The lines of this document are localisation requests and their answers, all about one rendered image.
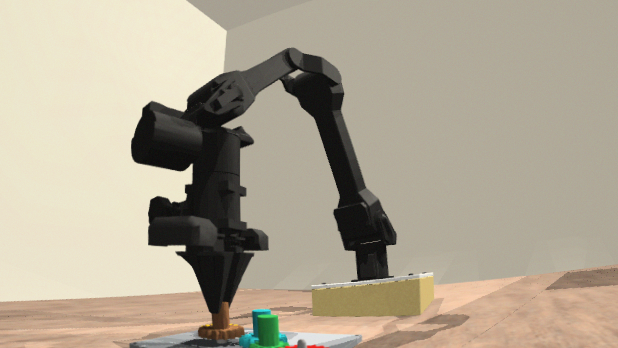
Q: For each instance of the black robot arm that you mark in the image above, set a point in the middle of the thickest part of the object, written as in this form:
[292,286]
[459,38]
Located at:
[172,139]

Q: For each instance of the teal gear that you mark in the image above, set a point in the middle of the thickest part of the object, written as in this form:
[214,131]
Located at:
[246,339]

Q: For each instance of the green gear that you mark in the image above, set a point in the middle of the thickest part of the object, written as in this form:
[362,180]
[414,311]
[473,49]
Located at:
[268,333]

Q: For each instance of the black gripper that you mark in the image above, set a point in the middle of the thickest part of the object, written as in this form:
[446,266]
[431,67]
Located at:
[215,237]

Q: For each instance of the brown gear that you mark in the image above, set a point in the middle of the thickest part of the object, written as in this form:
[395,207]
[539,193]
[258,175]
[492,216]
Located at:
[221,328]

